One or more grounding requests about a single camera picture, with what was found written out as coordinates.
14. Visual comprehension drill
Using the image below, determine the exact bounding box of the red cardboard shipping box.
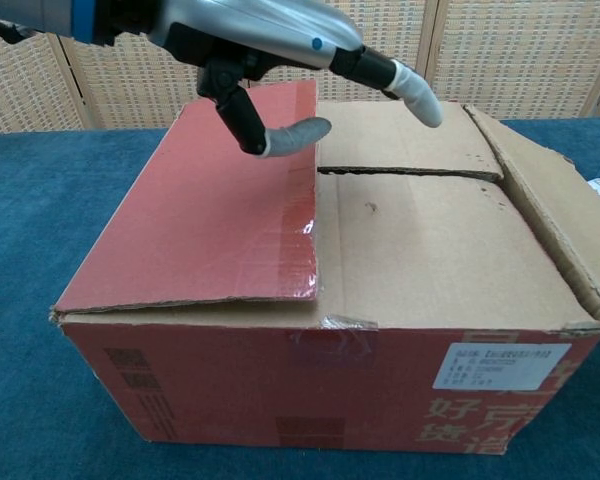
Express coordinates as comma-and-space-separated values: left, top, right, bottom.
47, 79, 600, 457

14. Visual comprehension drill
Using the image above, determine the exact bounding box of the woven bamboo folding screen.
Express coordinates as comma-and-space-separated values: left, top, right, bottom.
0, 0, 600, 137

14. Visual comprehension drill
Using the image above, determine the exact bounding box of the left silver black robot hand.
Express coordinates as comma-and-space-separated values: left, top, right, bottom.
97, 0, 445, 160

